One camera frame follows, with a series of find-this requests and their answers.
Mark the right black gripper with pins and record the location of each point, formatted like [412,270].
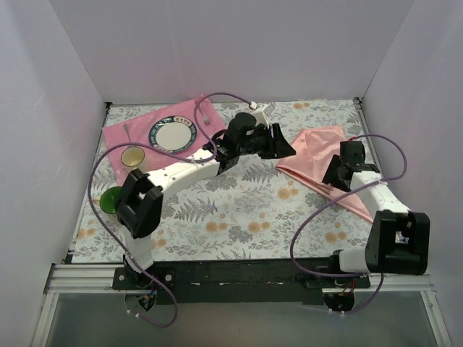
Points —
[335,172]

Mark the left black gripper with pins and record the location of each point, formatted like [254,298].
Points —
[273,139]

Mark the salmon pink satin napkin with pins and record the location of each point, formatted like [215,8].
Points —
[314,150]

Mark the pink handled utensil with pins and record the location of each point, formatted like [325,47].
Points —
[322,189]

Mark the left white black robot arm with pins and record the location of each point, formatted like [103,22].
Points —
[140,203]

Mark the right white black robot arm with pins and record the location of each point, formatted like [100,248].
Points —
[399,238]

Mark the silver fork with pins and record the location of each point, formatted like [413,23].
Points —
[203,114]

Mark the white plate dark rim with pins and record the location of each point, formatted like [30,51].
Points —
[173,134]

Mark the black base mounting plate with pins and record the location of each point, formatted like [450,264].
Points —
[248,281]

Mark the cream enamel mug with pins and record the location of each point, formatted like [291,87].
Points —
[134,157]

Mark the silver spoon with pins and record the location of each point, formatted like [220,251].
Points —
[131,144]

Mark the green interior floral mug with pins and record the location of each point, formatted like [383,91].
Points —
[107,201]

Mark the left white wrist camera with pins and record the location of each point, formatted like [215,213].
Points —
[262,113]

